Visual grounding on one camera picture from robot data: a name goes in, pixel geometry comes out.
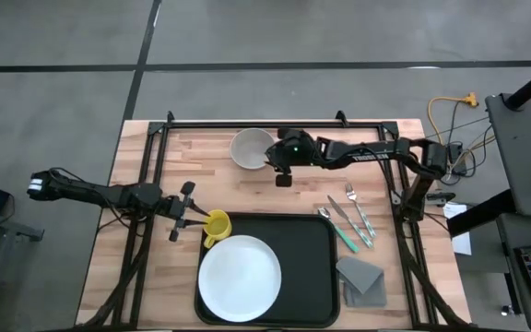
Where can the yellow mug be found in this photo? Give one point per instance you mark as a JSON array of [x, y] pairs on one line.
[[217, 226]]

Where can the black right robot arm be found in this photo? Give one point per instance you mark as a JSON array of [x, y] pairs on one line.
[[376, 154]]

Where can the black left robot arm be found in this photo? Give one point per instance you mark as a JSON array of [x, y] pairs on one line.
[[99, 193]]

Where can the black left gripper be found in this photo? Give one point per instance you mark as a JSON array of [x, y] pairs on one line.
[[180, 207]]

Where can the white round plate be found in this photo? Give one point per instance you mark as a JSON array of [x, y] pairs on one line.
[[240, 279]]

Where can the black power adapter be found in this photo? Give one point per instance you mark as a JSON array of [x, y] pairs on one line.
[[455, 157]]

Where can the black aluminium rig frame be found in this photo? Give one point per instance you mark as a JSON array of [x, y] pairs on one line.
[[274, 124]]

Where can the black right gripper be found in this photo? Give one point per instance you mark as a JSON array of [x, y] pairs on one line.
[[293, 150]]

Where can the white bowl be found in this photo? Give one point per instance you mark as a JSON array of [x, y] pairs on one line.
[[249, 150]]

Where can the black plastic serving tray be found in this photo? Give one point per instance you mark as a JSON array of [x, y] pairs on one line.
[[307, 272]]

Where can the dark grey side desk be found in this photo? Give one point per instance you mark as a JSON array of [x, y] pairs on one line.
[[512, 286]]

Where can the white paper sheet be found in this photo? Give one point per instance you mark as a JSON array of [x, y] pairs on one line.
[[459, 230]]

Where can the grey cloth napkin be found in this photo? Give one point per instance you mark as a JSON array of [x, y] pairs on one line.
[[362, 281]]

